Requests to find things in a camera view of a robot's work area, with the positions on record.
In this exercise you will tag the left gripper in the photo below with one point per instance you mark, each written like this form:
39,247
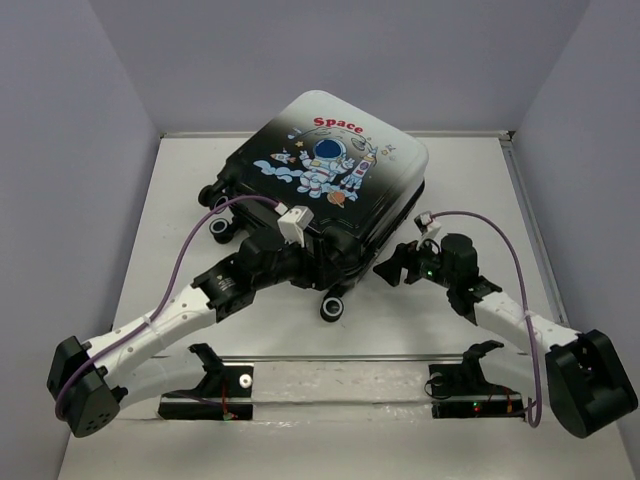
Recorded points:
312,271

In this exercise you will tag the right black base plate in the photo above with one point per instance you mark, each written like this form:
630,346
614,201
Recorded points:
455,396

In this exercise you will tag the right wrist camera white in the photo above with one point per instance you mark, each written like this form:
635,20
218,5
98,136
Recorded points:
428,227

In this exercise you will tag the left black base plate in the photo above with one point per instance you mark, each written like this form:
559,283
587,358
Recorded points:
224,395

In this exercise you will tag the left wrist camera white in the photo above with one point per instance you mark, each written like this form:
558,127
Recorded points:
292,224

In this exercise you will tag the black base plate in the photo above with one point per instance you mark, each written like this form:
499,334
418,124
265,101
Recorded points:
455,396
224,395

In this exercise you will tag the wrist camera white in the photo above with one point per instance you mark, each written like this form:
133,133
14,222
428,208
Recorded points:
292,224
428,227

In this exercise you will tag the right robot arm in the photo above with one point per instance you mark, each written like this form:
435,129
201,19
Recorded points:
584,379

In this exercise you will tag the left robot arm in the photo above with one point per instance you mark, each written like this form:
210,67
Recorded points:
88,379

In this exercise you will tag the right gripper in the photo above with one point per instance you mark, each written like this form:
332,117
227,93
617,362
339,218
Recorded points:
405,256

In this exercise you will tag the black and white suitcase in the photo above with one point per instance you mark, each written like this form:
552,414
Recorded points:
359,175

